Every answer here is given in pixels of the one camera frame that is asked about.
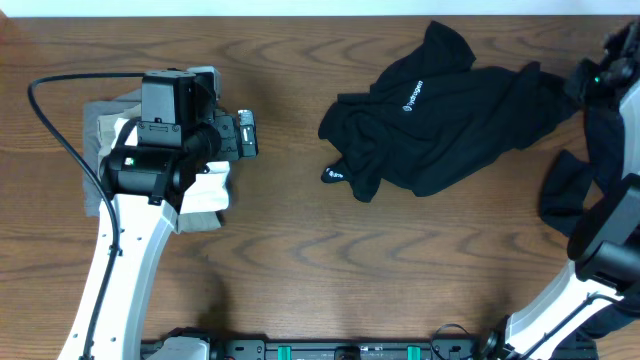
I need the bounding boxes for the black polo shirt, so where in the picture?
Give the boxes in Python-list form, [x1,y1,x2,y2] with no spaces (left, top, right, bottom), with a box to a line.
[318,21,578,202]

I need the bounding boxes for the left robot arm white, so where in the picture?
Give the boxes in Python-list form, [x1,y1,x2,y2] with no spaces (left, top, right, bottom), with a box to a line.
[60,162,230,359]

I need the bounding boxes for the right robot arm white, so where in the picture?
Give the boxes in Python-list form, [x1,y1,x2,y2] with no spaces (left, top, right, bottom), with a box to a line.
[475,20,639,359]

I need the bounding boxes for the dark clothes pile right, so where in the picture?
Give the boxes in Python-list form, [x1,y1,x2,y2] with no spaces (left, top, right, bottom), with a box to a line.
[538,107,639,341]

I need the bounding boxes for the white folded shirt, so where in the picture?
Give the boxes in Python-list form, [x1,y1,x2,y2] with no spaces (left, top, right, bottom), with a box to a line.
[110,117,232,215]

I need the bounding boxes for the beige folded shirt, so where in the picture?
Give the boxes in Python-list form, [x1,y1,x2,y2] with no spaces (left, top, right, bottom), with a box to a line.
[95,113,222,234]

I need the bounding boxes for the grey folded shirt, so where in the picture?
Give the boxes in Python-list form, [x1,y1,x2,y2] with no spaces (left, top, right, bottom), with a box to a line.
[82,88,144,218]

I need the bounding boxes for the black looped base cable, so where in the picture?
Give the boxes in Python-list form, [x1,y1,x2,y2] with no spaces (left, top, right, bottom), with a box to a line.
[429,323,474,360]

